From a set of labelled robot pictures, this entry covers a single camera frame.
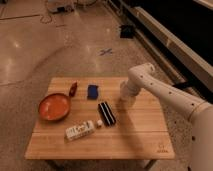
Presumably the wooden folding table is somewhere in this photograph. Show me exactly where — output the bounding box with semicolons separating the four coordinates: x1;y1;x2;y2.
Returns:
25;77;175;160

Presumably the small white cube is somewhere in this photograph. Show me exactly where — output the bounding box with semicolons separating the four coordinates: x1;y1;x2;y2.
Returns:
97;120;103;127

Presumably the black striped box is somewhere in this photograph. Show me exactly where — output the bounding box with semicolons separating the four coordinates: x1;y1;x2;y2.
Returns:
98;102;116;126

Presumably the white rectangular box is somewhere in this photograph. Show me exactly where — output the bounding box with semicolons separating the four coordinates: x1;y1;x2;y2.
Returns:
65;120;95;140

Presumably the blue sponge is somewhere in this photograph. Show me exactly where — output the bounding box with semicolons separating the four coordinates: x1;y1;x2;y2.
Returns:
87;85;98;99

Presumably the white equipment on floor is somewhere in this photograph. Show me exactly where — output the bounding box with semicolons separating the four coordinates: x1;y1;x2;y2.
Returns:
46;0;74;13

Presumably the grey wall rail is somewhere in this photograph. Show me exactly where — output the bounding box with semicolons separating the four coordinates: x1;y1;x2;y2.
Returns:
105;0;213;84

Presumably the orange frying pan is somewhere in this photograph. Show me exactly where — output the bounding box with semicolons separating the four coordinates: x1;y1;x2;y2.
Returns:
38;82;78;121

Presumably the black box on floor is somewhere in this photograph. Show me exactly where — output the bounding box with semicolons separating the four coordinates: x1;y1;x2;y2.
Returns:
120;25;134;38

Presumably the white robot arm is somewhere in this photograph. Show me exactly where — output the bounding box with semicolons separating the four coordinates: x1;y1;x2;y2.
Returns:
120;63;213;171

